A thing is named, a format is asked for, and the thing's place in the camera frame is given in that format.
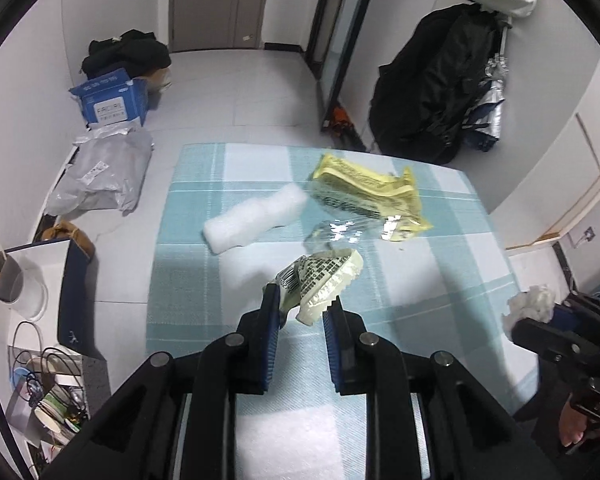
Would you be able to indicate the white box dark blue sides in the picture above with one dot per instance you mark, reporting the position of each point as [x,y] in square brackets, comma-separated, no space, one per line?
[75,300]

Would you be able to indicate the yellow food wrapper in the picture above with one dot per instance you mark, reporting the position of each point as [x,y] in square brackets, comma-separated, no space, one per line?
[370,185]

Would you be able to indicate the white foam roll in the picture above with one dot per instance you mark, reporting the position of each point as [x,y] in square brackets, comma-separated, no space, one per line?
[250,222]

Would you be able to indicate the orange black tool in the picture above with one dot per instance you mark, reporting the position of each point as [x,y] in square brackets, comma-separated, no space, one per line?
[337,116]

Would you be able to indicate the blue plaid tablecloth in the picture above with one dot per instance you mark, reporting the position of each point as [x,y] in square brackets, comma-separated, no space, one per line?
[205,285]

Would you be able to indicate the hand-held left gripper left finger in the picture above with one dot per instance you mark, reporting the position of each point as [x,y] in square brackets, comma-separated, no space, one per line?
[271,340]

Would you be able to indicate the grey plastic mailer bag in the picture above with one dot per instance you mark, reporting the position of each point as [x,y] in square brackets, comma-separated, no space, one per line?
[105,170]

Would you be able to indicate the white wardrobe with wooden trim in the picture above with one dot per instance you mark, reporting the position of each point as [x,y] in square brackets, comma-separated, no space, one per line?
[555,185]

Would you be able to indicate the brown cardboard box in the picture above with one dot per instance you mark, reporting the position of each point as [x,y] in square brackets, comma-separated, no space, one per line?
[161,80]

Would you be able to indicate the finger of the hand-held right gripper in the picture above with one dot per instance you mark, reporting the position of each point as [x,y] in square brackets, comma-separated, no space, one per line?
[565,315]
[545,340]

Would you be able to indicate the blue cardboard box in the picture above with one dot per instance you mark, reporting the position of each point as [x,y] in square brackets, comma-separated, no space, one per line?
[112,102]

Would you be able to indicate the paper cup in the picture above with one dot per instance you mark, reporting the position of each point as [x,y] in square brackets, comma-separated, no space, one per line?
[55,412]

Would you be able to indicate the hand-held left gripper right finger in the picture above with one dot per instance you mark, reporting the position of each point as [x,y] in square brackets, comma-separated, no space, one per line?
[334,350]

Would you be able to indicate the white tissue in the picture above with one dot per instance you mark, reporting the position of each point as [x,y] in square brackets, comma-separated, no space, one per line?
[530,302]

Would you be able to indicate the cream printed wrapper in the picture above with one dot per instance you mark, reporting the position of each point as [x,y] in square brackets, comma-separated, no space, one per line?
[325,270]

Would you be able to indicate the wall socket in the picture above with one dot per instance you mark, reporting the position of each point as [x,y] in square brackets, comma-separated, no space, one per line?
[586,236]

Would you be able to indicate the brown paper bag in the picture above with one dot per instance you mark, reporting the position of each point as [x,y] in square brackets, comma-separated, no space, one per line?
[72,237]

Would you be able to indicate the black cloth bag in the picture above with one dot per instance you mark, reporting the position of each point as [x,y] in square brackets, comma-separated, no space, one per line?
[130,52]

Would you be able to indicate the person's right hand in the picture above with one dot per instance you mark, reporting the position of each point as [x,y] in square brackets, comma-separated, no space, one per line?
[572,425]

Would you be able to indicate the grey room door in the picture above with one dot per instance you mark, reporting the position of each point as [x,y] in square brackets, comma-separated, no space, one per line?
[205,5]

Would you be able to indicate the silver folded umbrella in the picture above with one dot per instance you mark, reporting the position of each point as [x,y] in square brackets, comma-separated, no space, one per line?
[490,110]

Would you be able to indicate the grey white utensil holder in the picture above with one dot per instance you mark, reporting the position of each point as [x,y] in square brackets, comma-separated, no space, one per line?
[20,285]

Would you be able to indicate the clear plastic wrapper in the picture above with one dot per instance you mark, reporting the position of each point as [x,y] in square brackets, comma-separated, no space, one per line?
[335,232]

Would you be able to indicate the black framed glass door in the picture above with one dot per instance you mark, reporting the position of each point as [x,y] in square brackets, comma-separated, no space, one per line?
[325,35]

